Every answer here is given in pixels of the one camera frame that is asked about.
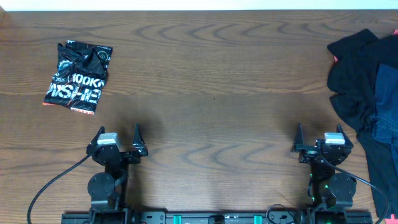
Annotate blue denim shorts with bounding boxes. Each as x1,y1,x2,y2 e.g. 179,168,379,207
371,63,397,173

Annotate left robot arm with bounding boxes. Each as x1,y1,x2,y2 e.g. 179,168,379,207
86,124,148,212

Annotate black garment in pile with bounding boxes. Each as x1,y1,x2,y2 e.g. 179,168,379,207
327,29,397,218

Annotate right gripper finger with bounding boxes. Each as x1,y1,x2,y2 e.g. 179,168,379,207
294,123,303,146
336,124,353,146

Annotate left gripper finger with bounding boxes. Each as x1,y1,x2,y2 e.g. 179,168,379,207
132,123,145,149
90,126,105,145

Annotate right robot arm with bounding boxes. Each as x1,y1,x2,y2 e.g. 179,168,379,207
293,125,357,215

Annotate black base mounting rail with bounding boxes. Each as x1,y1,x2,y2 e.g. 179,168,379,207
61,210,373,224

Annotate black printed folded garment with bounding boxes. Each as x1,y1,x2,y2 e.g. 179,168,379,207
43,40,113,114

